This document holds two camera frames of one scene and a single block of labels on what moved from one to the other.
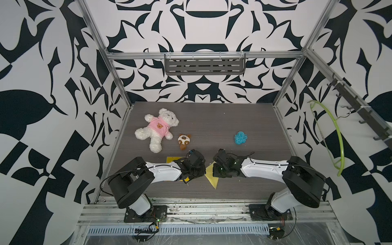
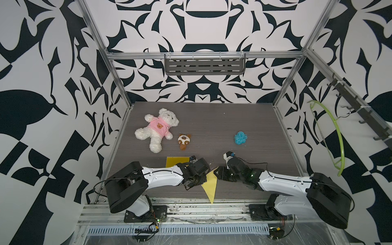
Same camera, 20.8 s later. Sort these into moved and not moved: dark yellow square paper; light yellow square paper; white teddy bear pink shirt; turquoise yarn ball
Moved: light yellow square paper
Not moved: white teddy bear pink shirt; dark yellow square paper; turquoise yarn ball
